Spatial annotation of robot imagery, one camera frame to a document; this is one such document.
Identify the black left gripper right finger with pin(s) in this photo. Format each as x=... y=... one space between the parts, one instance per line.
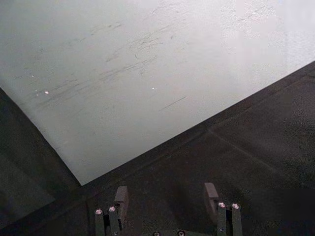
x=225 y=216

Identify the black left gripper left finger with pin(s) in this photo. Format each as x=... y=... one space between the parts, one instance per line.
x=115 y=216

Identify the black table cloth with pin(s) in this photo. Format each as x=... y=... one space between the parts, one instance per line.
x=221 y=159

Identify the plain pale wall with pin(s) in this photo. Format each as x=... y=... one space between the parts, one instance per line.
x=137 y=64

